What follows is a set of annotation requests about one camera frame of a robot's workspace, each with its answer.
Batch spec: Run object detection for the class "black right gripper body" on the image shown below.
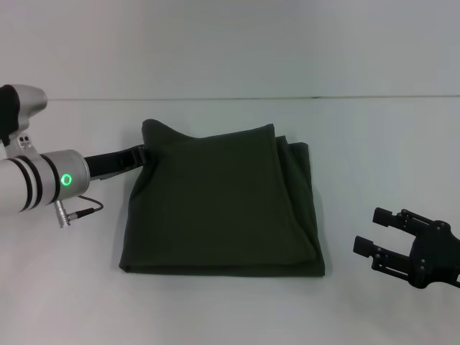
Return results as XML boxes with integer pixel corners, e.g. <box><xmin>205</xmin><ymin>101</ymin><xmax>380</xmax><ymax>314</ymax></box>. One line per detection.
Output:
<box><xmin>407</xmin><ymin>219</ymin><xmax>460</xmax><ymax>290</ymax></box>

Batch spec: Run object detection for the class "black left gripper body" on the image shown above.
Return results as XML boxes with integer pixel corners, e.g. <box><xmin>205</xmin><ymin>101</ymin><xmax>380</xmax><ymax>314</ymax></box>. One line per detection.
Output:
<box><xmin>83</xmin><ymin>148</ymin><xmax>137</xmax><ymax>181</ymax></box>

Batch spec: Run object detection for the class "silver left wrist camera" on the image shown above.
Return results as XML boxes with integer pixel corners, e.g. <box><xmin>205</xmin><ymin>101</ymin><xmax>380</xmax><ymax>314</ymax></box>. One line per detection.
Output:
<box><xmin>0</xmin><ymin>84</ymin><xmax>49</xmax><ymax>160</ymax></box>

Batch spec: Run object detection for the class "dark green shirt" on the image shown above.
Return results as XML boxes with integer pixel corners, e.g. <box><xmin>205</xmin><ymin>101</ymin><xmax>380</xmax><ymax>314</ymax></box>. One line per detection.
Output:
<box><xmin>118</xmin><ymin>118</ymin><xmax>326</xmax><ymax>279</ymax></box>

